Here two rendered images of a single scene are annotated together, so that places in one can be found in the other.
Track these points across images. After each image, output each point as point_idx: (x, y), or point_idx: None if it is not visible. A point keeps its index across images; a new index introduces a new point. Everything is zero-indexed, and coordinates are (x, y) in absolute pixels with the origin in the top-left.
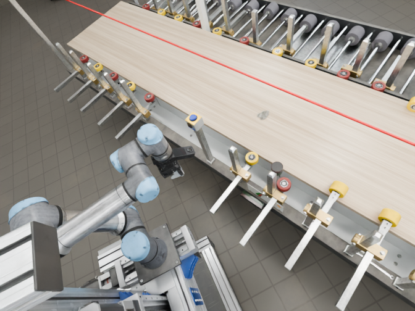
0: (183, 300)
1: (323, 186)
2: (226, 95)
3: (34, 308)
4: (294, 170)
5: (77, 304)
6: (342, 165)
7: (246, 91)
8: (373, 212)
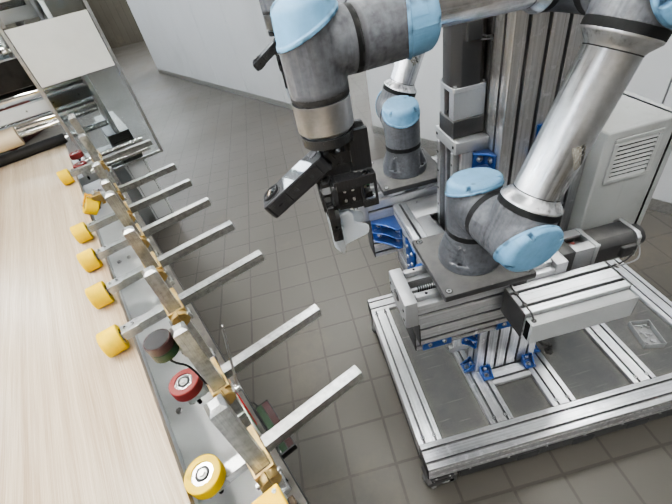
0: (419, 230)
1: (128, 361)
2: None
3: None
4: (142, 408)
5: (499, 31)
6: (64, 395)
7: None
8: (109, 312)
